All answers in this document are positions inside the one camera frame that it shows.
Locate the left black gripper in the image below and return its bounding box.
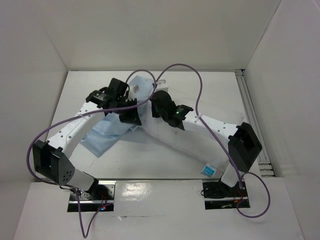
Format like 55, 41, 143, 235
114, 97, 141, 126

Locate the light blue pillowcase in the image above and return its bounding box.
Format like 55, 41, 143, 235
80, 75, 154, 158

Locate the white pillow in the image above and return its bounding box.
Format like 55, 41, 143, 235
139, 102, 245, 172

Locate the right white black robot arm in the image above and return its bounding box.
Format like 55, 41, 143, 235
150, 90, 263, 196

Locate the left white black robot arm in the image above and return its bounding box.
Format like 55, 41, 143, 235
32, 78, 141, 200

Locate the blue white pillow label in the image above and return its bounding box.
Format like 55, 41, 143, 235
201, 163, 217, 178

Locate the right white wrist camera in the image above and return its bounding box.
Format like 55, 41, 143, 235
155, 79, 169, 92

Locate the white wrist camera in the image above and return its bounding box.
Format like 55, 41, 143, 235
155, 79, 169, 92
127, 85, 140, 101

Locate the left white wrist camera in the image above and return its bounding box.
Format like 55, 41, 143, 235
127, 85, 140, 101

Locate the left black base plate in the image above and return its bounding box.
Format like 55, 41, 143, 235
78, 180, 116, 213

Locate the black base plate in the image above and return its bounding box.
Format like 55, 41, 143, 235
200, 181, 250, 210
78, 180, 116, 213

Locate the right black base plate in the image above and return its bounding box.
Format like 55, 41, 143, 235
200, 181, 250, 210

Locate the aluminium extrusion rail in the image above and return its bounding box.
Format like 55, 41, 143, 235
235, 69, 276, 178

